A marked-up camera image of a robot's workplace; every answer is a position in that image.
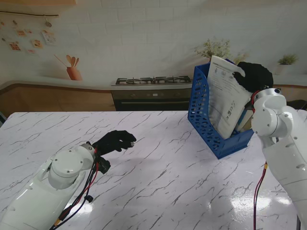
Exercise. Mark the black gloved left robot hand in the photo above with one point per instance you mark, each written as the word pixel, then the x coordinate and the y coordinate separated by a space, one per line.
pixel 115 141

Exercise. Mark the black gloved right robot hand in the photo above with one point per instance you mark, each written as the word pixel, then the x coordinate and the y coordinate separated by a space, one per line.
pixel 256 77

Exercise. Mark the white printed paper sheet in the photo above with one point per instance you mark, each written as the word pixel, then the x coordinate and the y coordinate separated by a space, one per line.
pixel 225 100

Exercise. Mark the blue cover book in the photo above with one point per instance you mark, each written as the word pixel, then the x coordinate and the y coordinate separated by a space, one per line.
pixel 245 115

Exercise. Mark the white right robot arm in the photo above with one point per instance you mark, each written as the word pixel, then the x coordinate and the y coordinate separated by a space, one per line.
pixel 283 143

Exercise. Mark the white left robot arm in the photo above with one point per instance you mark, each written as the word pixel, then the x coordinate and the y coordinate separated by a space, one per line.
pixel 45 191

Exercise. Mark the blue perforated plastic file rack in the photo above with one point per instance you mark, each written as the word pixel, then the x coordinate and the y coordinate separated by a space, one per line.
pixel 204 115

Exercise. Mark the large illustrated picture book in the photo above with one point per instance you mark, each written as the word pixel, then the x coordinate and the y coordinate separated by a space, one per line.
pixel 144 48

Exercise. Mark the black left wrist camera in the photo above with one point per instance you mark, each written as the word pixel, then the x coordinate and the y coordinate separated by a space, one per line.
pixel 103 165

